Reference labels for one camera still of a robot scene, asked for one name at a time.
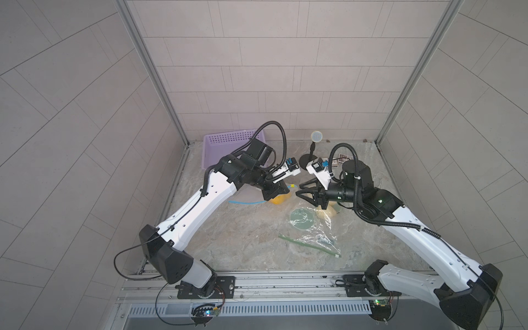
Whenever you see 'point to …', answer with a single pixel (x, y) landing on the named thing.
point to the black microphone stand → (306, 159)
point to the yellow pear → (280, 199)
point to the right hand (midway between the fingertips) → (300, 191)
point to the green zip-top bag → (312, 227)
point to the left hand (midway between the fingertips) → (289, 188)
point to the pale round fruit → (331, 210)
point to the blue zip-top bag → (256, 202)
